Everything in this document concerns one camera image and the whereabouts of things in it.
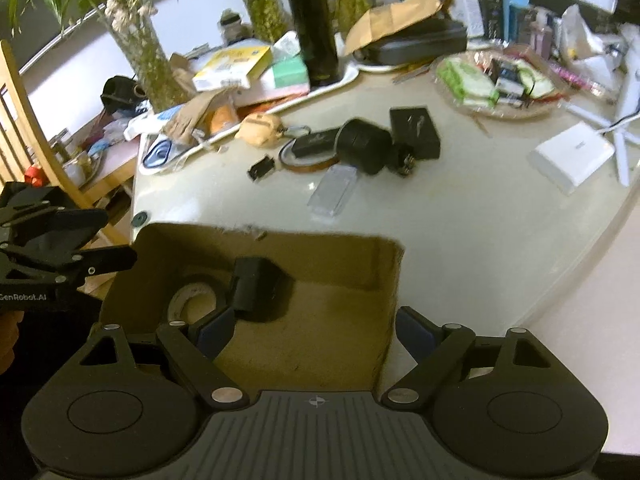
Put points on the white plastic bag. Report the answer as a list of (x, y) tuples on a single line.
[(587, 40)]

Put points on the person's left hand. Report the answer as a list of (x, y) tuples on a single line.
[(7, 340)]

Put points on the orange snack bag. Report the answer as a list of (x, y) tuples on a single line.
[(222, 119)]

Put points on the black cylinder case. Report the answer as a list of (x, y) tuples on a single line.
[(362, 146)]

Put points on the black thermos bottle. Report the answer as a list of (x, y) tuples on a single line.
[(312, 30)]

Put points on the green tissue pack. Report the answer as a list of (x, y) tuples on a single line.
[(290, 75)]

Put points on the amber tape roll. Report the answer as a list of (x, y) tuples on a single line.
[(300, 165)]

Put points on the clear glass plate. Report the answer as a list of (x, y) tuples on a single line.
[(500, 110)]

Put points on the small black clip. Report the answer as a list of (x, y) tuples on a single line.
[(261, 168)]

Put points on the small jar with dark lid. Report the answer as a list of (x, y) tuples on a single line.
[(231, 27)]

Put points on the brown cardboard box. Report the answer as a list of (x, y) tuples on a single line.
[(325, 310)]

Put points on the small black plug adapter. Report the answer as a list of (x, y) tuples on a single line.
[(405, 162)]

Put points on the white cosmetic box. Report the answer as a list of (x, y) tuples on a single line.
[(467, 5)]

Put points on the wooden chair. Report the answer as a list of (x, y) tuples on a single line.
[(30, 125)]

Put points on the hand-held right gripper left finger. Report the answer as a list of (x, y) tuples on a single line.
[(216, 334)]

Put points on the yellow white medicine box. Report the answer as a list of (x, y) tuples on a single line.
[(232, 65)]

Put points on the black rectangular block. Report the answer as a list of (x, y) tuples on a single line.
[(260, 285)]

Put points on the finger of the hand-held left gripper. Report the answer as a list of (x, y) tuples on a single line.
[(55, 230), (100, 260)]

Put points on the black zipper case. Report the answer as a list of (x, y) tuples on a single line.
[(415, 42)]

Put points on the white phone gimbal tripod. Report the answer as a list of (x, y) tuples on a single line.
[(625, 125)]

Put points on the brown paper envelope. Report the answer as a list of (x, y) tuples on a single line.
[(395, 15)]

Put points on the clear plastic case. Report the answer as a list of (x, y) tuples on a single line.
[(332, 191)]

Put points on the white tissue pack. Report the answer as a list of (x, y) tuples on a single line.
[(286, 45)]

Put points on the black round knob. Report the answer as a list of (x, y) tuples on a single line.
[(139, 218)]

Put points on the dried white flower bunch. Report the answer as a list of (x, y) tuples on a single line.
[(127, 2)]

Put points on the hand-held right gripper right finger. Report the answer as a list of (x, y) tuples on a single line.
[(412, 332)]

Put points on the green wet wipe packet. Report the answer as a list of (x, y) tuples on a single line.
[(455, 75), (480, 91)]

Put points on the pink glitter strip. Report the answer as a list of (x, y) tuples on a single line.
[(570, 75)]

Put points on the small red toy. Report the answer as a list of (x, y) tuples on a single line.
[(36, 175)]

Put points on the blue cosmetic box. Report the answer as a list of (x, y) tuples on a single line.
[(515, 15)]

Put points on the white blue printed packet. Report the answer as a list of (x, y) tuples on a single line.
[(167, 152)]

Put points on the thin wooden stick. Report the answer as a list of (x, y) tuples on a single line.
[(481, 125)]

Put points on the black fabric item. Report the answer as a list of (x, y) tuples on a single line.
[(122, 92)]

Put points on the wooden chopsticks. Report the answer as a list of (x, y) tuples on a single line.
[(412, 74)]

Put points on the red booklet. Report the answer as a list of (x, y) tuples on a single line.
[(267, 107)]

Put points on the pink liquid bottle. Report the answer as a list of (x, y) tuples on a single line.
[(541, 37)]

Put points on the beige pouch with keyring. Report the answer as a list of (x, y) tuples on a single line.
[(257, 129)]

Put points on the small black blue box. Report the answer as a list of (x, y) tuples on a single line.
[(504, 76)]

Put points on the white plastic tray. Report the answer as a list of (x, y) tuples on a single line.
[(345, 78)]

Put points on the tall black cosmetic box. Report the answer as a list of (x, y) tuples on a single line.
[(493, 7)]

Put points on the small black printed box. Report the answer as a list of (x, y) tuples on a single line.
[(315, 144)]

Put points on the white tape roll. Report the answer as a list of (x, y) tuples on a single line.
[(187, 295)]

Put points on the white power bank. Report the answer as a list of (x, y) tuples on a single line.
[(570, 157)]

